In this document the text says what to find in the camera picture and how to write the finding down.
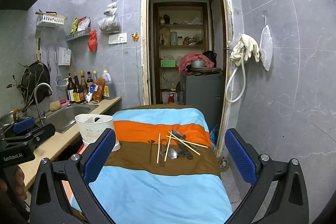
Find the steel sink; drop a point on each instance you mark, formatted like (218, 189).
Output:
(65, 115)

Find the striped blue orange brown blanket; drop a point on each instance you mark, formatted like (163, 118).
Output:
(160, 187)

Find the person's left hand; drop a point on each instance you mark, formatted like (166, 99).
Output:
(19, 182)

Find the white plastic utensil holder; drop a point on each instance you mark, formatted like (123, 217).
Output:
(92, 127)

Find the pink red cloth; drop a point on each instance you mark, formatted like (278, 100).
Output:
(185, 60)

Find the worn door frame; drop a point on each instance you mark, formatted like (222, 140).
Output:
(144, 37)

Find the grey wall shelf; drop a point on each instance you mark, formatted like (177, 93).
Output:
(78, 35)

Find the yellow sponge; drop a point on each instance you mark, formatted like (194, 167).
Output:
(55, 106)

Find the wooden spatula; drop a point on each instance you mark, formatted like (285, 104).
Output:
(38, 48)

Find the blue white packet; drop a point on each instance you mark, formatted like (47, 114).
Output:
(90, 94)

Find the metal faucet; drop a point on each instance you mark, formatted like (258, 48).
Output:
(39, 103)

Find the blue plastic bag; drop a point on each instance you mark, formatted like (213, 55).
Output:
(213, 134)

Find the white wall socket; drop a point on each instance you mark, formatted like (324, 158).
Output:
(122, 38)

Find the clear yellow cap bottle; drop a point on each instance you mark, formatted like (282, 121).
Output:
(94, 77)

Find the dark pump bottle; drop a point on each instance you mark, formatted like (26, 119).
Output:
(71, 91)

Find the dry twig branches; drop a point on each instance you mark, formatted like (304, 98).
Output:
(26, 74)

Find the cream rubber gloves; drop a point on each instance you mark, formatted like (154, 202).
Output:
(246, 47)

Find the green jar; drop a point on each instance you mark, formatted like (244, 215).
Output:
(173, 39)

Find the red cap sauce bottle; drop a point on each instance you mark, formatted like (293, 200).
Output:
(89, 81)

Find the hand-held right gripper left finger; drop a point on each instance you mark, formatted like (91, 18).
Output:
(101, 155)

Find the grey appliance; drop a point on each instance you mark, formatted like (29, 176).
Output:
(202, 87)

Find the metal pot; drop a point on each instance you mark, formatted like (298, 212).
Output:
(197, 64)

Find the black wok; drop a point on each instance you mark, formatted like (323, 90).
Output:
(35, 82)

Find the orange plug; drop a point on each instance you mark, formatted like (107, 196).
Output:
(135, 36)

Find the white mesh strainer bag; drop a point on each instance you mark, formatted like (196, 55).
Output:
(266, 48)

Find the red seasoning packet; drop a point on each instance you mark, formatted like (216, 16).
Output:
(84, 24)

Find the red plastic bag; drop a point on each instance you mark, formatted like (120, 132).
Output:
(92, 41)

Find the metal mesh skimmer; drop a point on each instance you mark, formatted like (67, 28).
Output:
(61, 82)

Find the wooden shelf unit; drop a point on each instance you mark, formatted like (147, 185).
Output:
(181, 26)

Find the white slotted wall basket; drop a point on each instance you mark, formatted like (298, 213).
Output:
(50, 20)

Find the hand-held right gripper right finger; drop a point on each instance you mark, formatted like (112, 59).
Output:
(240, 158)

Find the large dark vinegar jug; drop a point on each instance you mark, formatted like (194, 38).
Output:
(109, 86)

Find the metal fork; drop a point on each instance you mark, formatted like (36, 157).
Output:
(180, 153)

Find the black bag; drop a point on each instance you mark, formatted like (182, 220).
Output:
(210, 56)

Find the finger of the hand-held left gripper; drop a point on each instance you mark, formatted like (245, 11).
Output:
(23, 124)
(43, 133)

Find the clear bag of dried goods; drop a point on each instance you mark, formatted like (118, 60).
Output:
(109, 23)

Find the metal tongs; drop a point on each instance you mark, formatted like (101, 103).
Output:
(162, 150)

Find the wooden board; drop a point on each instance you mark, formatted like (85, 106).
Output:
(207, 69)

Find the yellow green seasoning packet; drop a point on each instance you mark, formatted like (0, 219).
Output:
(75, 26)

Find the green box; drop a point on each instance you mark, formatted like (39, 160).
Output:
(168, 63)

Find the red white bottle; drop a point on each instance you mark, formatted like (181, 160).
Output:
(171, 98)

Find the pink scrub pad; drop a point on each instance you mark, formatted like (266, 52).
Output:
(64, 102)

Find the large metal spoon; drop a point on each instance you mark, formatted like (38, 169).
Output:
(172, 154)

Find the tall soy sauce bottle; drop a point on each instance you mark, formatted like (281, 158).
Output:
(78, 91)

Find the grey wall switch plate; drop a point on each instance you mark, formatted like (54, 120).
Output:
(113, 39)

